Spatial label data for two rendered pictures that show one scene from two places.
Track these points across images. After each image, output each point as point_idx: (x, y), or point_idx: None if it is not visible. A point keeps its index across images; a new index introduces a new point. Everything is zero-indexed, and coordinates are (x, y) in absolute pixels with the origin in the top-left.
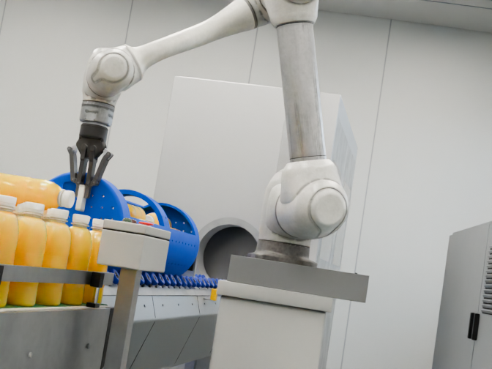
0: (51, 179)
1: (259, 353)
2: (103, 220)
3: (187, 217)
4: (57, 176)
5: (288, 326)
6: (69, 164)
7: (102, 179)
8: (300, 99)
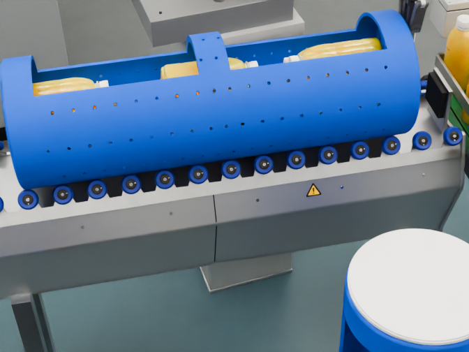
0: (415, 52)
1: None
2: (468, 15)
3: (33, 56)
4: (414, 44)
5: None
6: (423, 17)
7: (389, 10)
8: None
